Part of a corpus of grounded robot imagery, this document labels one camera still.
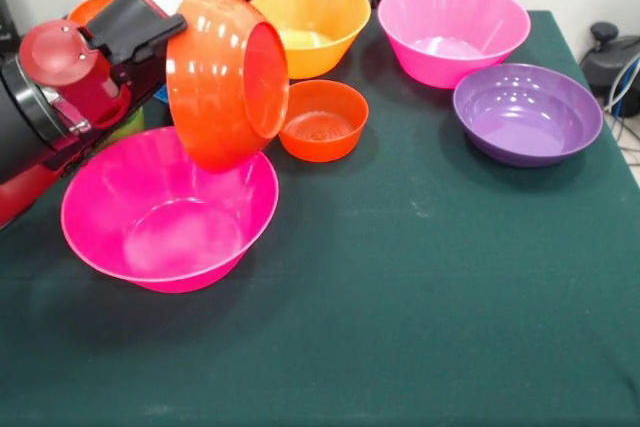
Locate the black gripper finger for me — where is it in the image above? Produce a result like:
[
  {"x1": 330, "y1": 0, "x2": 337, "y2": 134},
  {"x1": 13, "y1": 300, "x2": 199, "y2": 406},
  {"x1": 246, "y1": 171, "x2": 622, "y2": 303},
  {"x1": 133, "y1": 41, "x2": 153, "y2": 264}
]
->
[
  {"x1": 87, "y1": 13, "x2": 189, "y2": 67},
  {"x1": 112, "y1": 54, "x2": 170, "y2": 113}
]

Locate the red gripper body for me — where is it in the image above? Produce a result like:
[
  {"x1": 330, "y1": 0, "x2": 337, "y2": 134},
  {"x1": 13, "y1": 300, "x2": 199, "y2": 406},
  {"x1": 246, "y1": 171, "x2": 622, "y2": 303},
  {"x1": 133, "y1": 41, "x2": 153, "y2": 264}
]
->
[{"x1": 18, "y1": 19, "x2": 132, "y2": 131}]

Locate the medium red-orange bowl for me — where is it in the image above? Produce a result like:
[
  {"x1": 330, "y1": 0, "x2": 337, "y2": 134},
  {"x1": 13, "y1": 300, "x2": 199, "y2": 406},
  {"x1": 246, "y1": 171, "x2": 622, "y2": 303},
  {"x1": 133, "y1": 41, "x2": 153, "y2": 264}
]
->
[
  {"x1": 165, "y1": 0, "x2": 291, "y2": 174},
  {"x1": 66, "y1": 0, "x2": 131, "y2": 23}
]

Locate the large pink bowl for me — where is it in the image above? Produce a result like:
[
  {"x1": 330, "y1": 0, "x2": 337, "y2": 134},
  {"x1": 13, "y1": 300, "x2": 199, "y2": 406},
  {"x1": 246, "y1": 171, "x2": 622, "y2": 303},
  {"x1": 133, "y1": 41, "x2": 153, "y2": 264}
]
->
[
  {"x1": 60, "y1": 126, "x2": 281, "y2": 294},
  {"x1": 377, "y1": 0, "x2": 532, "y2": 91}
]

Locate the green cup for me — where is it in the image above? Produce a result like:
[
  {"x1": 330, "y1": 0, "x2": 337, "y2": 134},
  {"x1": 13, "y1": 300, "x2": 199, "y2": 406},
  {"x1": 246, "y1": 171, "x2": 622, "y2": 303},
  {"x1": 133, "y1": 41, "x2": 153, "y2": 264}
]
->
[{"x1": 107, "y1": 106, "x2": 146, "y2": 144}]

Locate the large orange bowl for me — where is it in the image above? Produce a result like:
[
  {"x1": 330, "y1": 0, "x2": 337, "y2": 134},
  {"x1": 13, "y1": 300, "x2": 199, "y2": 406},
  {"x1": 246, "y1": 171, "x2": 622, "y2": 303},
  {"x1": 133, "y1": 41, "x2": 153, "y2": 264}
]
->
[{"x1": 249, "y1": 0, "x2": 373, "y2": 81}]

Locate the small red-orange bowl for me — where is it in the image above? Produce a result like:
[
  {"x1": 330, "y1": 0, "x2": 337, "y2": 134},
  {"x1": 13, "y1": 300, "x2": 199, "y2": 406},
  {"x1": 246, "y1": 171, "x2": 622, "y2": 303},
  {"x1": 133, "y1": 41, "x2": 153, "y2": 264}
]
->
[{"x1": 277, "y1": 79, "x2": 370, "y2": 163}]

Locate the dark green tablecloth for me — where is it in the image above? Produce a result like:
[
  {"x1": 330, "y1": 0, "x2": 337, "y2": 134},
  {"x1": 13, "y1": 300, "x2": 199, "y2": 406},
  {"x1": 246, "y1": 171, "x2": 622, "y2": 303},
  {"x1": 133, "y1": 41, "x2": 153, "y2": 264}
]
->
[{"x1": 0, "y1": 9, "x2": 640, "y2": 427}]

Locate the purple bowl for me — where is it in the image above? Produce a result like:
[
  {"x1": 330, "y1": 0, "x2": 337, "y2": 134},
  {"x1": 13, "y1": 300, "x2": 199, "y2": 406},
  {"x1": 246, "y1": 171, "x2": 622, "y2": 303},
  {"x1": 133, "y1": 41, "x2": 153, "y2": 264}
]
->
[{"x1": 452, "y1": 63, "x2": 605, "y2": 169}]

